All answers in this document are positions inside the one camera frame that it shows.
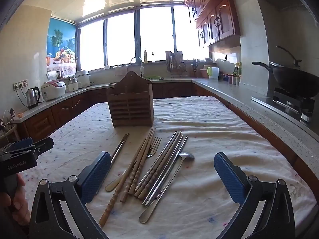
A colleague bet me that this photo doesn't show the knife and dish rack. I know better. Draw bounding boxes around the knife and dish rack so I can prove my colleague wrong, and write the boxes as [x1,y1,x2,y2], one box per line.
[166,51,187,74]

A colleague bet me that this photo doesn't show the pink white rice cooker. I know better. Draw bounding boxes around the pink white rice cooker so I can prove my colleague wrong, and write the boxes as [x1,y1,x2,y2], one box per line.
[41,80,66,102]

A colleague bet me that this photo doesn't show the beach fruit wall poster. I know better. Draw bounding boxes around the beach fruit wall poster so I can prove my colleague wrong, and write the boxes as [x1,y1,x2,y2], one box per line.
[46,17,76,74]

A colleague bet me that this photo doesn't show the steel electric kettle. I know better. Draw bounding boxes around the steel electric kettle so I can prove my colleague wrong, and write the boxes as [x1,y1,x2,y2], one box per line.
[26,87,41,109]

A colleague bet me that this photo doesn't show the wooden utensil holder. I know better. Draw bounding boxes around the wooden utensil holder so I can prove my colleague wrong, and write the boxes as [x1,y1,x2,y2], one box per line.
[106,71,154,128]

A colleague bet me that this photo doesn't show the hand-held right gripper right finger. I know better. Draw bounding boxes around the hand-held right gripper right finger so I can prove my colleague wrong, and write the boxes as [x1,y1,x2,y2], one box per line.
[214,152,296,239]

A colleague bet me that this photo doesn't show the wall power outlet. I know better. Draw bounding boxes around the wall power outlet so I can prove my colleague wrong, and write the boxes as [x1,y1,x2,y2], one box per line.
[13,79,28,90]

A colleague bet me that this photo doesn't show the gas stove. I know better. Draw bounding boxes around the gas stove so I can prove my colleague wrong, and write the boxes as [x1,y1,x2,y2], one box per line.
[252,87,316,123]

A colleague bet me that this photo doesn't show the person's left hand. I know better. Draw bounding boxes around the person's left hand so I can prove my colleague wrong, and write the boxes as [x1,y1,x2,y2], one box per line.
[0,174,32,226]

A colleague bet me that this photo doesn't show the white floral tablecloth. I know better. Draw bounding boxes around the white floral tablecloth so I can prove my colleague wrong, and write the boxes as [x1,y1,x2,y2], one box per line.
[19,96,317,239]

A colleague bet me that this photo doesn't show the silver spoon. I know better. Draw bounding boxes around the silver spoon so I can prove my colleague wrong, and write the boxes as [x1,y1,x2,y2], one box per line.
[139,152,195,224]

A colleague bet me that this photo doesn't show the curved sink faucet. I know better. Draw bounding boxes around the curved sink faucet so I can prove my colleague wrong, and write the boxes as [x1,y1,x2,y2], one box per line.
[130,57,145,77]

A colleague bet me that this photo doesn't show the gold fork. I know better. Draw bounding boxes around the gold fork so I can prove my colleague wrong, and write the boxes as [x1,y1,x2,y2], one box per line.
[105,136,162,192]

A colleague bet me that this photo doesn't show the kitchen counter with cabinets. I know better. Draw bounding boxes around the kitchen counter with cabinets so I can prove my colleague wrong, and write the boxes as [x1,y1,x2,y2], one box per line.
[12,76,319,187]

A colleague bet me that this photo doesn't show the wooden wall cabinets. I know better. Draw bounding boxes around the wooden wall cabinets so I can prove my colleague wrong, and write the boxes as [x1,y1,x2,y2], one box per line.
[184,0,243,48]

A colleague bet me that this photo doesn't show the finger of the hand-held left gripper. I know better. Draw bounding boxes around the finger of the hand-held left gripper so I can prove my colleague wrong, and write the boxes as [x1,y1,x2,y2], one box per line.
[0,137,34,155]
[32,137,54,160]

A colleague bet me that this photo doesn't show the large kitchen window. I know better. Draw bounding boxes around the large kitchen window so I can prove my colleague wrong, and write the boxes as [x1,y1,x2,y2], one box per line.
[76,5,210,71]

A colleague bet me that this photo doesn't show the white pitcher green lid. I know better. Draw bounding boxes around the white pitcher green lid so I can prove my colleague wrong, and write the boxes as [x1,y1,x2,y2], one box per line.
[207,66,220,80]

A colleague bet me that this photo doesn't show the small white steamer pot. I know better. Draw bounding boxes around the small white steamer pot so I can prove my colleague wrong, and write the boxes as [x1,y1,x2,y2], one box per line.
[68,77,80,92]

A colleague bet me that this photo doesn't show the black wok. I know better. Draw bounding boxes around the black wok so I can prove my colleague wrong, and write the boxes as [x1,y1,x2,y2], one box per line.
[252,45,317,98]

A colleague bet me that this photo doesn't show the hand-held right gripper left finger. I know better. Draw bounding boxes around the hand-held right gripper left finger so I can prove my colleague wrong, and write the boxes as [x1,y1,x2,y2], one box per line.
[28,151,112,239]

